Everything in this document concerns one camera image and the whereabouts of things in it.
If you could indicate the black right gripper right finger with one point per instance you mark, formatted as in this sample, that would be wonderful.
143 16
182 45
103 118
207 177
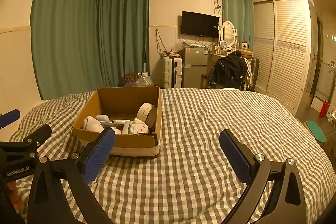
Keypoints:
286 201

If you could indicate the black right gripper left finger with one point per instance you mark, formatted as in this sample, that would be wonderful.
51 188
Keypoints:
47 200

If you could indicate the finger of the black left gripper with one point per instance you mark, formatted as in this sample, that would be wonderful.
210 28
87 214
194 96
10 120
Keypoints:
9 118
26 149

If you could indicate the light blue earbuds case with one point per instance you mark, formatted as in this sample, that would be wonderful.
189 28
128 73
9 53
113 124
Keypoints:
102 118

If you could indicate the white plush toy blue star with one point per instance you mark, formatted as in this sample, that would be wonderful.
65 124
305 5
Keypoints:
135 126

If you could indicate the white tape roll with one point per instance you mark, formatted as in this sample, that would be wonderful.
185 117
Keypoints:
147 113

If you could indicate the white crumpled item in box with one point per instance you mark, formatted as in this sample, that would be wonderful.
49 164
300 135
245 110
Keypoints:
93 125

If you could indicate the grey marker pen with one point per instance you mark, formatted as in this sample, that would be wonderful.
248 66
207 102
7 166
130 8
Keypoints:
115 123

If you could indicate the grey white checkered bedspread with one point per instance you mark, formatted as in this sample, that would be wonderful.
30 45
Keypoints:
191 180

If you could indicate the brown cardboard box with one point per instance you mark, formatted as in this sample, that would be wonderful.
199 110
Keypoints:
118 104

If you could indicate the red fire extinguisher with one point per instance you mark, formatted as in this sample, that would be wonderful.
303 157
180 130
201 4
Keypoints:
324 109

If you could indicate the brown patterned bag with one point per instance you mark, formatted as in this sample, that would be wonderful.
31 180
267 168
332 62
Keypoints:
130 79

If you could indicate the clear water jug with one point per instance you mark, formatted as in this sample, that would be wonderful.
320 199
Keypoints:
144 78

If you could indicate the black clothes on chair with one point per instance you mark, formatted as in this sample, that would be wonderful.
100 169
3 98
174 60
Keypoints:
231 71

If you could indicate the wooden dressing table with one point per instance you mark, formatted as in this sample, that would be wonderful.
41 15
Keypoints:
213 57

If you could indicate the white suitcase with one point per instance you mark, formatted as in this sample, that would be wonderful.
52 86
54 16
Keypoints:
172 71

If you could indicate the small silver fridge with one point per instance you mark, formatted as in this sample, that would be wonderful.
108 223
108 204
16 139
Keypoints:
194 64

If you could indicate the white louvered wardrobe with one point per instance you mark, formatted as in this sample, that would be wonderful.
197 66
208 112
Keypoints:
284 41

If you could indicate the white oval vanity mirror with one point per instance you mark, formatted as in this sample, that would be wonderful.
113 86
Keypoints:
228 36

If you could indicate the green curtain by wardrobe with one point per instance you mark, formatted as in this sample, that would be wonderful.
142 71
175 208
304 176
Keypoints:
240 14

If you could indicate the black wall television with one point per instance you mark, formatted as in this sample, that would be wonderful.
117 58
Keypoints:
197 24

